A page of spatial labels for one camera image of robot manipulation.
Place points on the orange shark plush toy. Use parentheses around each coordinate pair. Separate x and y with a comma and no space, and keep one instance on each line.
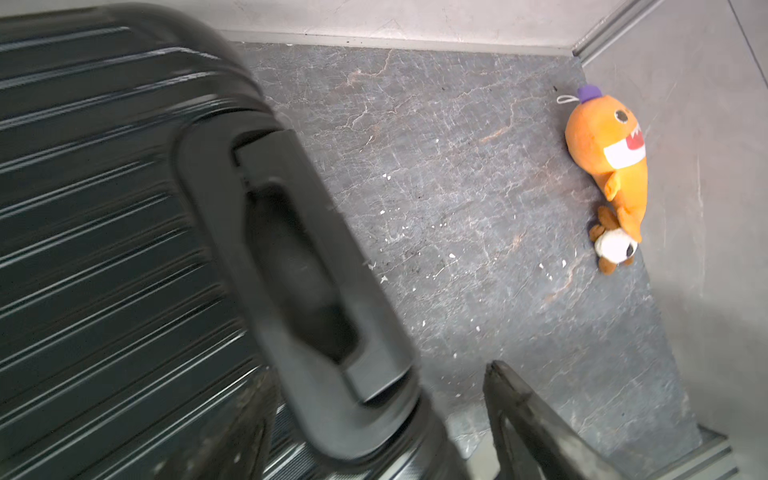
(604,138)

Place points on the black hard-shell suitcase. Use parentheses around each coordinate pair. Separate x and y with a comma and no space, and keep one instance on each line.
(164,238)

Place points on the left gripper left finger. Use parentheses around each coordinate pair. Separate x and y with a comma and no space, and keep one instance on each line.
(237,442)

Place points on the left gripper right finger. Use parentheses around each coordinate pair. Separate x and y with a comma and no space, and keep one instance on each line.
(531,440)

